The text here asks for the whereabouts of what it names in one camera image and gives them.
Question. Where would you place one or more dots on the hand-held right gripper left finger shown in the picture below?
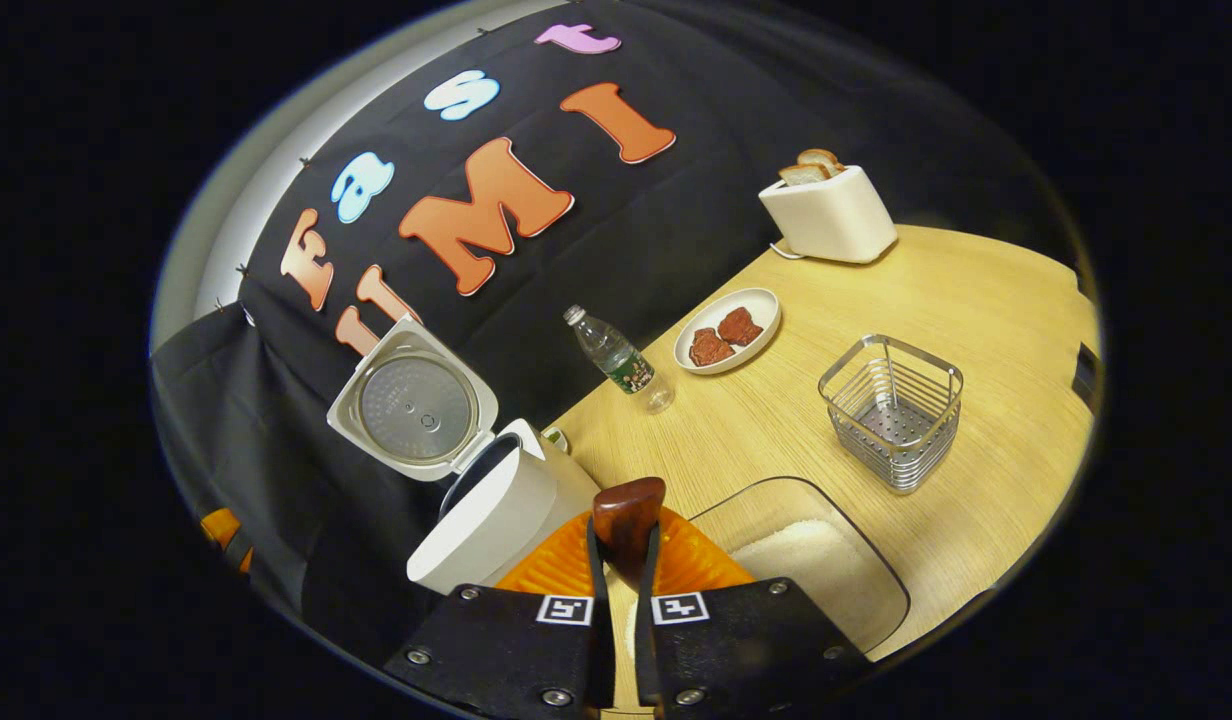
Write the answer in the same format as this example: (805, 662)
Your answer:
(496, 650)

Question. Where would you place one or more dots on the clear plastic water bottle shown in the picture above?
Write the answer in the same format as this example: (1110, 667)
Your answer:
(616, 355)

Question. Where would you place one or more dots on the brown wooden spoon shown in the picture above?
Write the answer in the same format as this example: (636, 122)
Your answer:
(628, 515)

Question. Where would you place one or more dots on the red meat slice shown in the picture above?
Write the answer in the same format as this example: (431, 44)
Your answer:
(740, 326)
(711, 347)

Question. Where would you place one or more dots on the small black block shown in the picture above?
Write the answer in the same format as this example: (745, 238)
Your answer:
(1084, 378)

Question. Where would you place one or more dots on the white toaster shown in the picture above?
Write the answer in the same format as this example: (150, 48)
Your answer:
(836, 220)

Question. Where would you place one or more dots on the small white dish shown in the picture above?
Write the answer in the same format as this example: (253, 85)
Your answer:
(556, 438)

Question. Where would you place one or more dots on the clear plastic tray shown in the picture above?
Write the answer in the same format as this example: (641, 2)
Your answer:
(876, 600)

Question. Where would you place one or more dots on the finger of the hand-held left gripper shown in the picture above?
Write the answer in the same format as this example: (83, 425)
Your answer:
(221, 528)

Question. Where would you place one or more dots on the white oval plate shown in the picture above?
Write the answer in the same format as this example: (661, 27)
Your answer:
(766, 305)

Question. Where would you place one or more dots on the white rice cooker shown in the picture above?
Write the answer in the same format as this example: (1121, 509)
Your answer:
(496, 510)

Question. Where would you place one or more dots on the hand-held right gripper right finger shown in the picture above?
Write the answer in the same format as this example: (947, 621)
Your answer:
(746, 650)

